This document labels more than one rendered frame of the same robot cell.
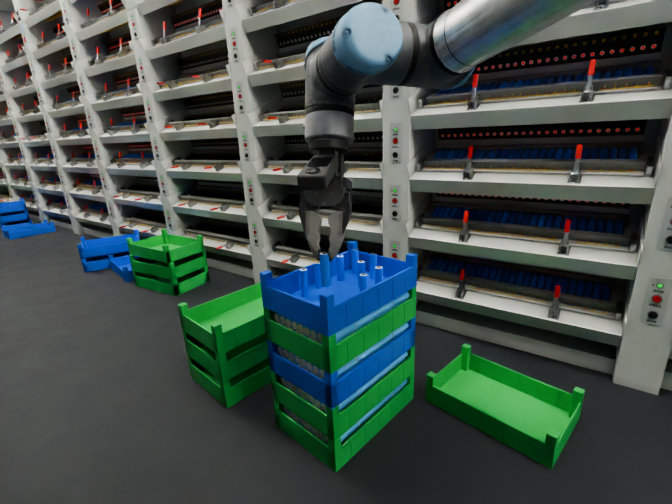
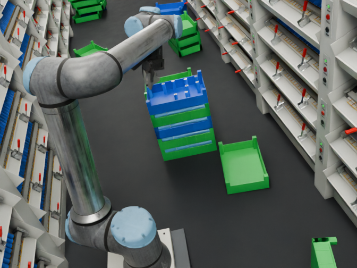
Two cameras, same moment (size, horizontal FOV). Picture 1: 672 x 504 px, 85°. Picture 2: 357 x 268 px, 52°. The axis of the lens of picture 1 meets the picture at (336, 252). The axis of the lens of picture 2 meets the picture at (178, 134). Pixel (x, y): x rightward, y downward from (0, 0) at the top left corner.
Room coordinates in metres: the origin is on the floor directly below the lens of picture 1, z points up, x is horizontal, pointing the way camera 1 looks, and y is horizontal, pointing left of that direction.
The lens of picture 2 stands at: (-0.30, -1.24, 1.37)
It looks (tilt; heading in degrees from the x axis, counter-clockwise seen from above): 38 degrees down; 50
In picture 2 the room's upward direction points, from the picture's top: 15 degrees counter-clockwise
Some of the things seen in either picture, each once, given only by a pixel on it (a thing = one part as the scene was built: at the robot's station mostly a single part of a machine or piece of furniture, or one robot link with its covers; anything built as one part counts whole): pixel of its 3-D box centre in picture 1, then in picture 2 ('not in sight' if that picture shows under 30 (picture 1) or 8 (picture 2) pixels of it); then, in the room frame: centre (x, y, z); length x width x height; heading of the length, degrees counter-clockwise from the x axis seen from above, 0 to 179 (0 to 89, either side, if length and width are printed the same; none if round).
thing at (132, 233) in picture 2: not in sight; (134, 235); (0.06, -0.42, 0.29); 0.17 x 0.15 x 0.18; 111
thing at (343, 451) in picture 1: (347, 398); (187, 139); (0.77, -0.01, 0.04); 0.30 x 0.20 x 0.08; 136
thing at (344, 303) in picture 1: (342, 279); (176, 92); (0.77, -0.01, 0.36); 0.30 x 0.20 x 0.08; 136
